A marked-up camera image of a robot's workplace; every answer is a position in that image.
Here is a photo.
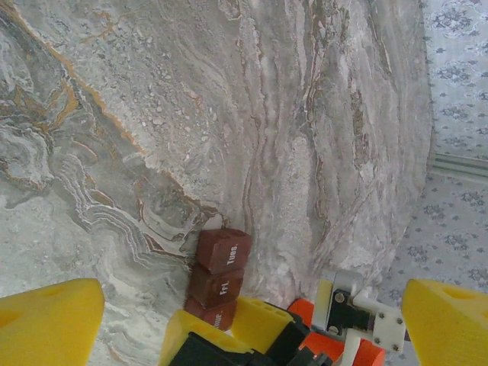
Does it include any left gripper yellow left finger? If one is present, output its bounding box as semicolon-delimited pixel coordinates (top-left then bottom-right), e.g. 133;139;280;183
0;277;106;366

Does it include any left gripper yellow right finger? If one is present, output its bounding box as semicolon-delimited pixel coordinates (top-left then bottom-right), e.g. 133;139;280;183
402;278;488;366

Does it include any brown weekly pill organizer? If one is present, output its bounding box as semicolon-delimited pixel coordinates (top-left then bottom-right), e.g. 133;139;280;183
184;227;253;332

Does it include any aluminium frame post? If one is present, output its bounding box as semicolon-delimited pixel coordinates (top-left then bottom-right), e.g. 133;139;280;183
432;151;488;177

